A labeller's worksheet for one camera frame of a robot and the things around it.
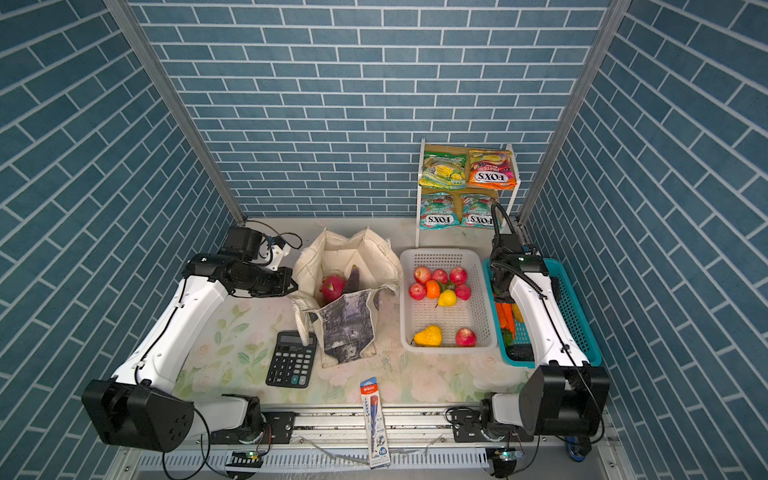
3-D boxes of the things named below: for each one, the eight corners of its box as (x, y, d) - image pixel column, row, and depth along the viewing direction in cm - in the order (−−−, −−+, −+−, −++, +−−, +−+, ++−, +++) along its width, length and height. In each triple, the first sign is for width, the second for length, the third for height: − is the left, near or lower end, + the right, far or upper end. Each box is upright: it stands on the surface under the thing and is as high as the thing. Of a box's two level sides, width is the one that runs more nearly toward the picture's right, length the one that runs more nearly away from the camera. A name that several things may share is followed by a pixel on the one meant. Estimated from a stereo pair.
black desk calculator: (266, 387, 82) (263, 385, 80) (281, 334, 92) (278, 330, 90) (308, 387, 82) (306, 385, 80) (318, 334, 92) (316, 330, 90)
